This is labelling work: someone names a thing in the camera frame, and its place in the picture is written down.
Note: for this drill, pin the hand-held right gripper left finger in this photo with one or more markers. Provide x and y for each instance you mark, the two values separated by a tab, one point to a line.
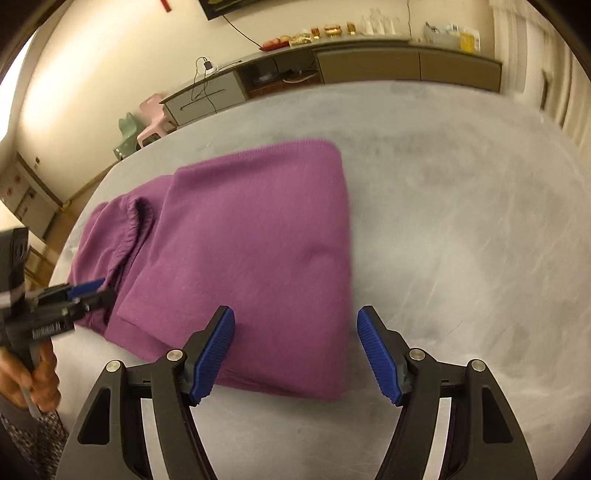
212	355

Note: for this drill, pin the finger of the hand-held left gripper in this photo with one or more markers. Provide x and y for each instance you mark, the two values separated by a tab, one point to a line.
94	304
85	288

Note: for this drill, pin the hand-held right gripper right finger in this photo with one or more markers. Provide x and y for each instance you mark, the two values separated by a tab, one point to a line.
381	355

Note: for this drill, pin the purple pants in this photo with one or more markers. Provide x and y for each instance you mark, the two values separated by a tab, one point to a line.
240	240

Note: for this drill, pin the person's left hand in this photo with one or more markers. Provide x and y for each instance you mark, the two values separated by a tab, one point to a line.
45	378

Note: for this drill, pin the wooden chair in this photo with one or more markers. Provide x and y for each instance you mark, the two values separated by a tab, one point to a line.
44	258

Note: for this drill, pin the white double door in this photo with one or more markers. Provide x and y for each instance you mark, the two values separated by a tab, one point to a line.
27	194

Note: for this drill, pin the person's patterned clothing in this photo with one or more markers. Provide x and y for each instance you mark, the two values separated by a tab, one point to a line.
41	443

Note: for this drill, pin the green plastic chair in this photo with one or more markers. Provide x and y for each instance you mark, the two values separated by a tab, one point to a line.
127	138

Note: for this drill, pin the pink plastic chair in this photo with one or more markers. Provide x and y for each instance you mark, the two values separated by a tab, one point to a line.
154	120

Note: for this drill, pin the phone charger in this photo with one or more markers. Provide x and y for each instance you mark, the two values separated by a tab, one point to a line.
208	65

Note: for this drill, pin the shoe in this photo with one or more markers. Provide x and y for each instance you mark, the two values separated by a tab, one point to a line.
300	77

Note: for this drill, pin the long low sideboard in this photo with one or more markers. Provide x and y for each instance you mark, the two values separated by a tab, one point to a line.
369	64

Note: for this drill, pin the plate of fruit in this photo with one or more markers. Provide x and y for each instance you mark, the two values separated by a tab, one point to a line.
274	44

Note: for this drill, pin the white floor air conditioner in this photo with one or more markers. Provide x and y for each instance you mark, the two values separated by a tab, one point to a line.
524	78

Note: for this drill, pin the grey storage box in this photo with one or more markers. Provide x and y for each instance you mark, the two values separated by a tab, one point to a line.
438	37

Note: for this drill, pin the yellow box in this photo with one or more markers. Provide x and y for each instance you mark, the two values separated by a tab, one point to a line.
467	41

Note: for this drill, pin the gold box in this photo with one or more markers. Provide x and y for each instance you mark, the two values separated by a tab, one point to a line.
301	39

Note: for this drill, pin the gold bowl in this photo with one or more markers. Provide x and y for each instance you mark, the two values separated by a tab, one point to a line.
332	31

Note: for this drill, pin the tray of clear glasses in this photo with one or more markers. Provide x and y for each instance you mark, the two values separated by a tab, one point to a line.
379	25

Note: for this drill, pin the cream curtain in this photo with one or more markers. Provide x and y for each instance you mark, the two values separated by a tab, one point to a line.
568	83

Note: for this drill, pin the white leaflets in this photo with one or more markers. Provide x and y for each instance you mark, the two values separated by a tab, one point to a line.
475	34

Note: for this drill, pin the red knot wall ornament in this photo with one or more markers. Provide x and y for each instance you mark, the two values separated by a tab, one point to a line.
166	5

